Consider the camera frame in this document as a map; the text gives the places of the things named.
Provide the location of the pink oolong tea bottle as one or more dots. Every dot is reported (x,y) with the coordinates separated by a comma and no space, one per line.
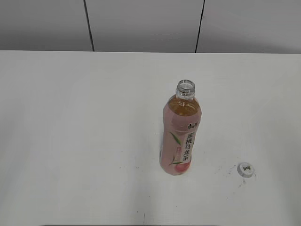
(181,119)

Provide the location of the white bottle cap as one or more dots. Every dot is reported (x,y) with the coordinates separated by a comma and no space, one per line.
(245,170)

